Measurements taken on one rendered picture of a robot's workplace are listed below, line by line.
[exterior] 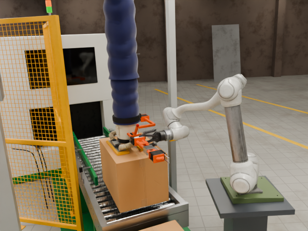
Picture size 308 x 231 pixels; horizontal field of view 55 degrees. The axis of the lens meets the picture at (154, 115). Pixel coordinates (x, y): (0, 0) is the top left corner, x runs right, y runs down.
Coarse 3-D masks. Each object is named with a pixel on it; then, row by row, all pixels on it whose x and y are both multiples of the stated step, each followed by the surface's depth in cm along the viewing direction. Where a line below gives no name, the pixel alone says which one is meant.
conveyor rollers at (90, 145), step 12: (84, 144) 399; (96, 144) 396; (96, 156) 353; (96, 168) 319; (96, 192) 274; (108, 192) 269; (108, 204) 251; (156, 204) 248; (168, 204) 244; (108, 216) 233; (120, 216) 238; (132, 216) 232
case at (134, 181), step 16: (112, 160) 220; (128, 160) 214; (144, 160) 217; (112, 176) 228; (128, 176) 215; (144, 176) 220; (160, 176) 226; (112, 192) 238; (128, 192) 218; (144, 192) 223; (160, 192) 229; (128, 208) 221
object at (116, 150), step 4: (108, 140) 251; (112, 140) 250; (108, 144) 246; (112, 144) 241; (120, 144) 233; (112, 148) 235; (116, 148) 231; (116, 152) 225; (120, 152) 225; (124, 152) 225; (128, 152) 226
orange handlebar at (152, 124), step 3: (147, 120) 266; (150, 123) 259; (153, 123) 254; (141, 126) 248; (144, 126) 250; (147, 126) 251; (150, 126) 252; (132, 132) 232; (129, 135) 227; (138, 141) 212; (141, 141) 215; (144, 141) 210; (138, 144) 209; (141, 144) 205; (144, 144) 209; (147, 144) 205; (141, 147) 204; (147, 150) 195; (153, 150) 195; (162, 156) 183; (156, 159) 182; (159, 159) 182; (162, 159) 183
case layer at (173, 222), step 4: (172, 220) 224; (160, 224) 220; (164, 224) 220; (168, 224) 219; (172, 224) 219; (176, 224) 219; (148, 228) 216; (152, 228) 215; (156, 228) 215; (160, 228) 215; (164, 228) 215; (168, 228) 215; (172, 228) 214; (176, 228) 214; (180, 228) 214
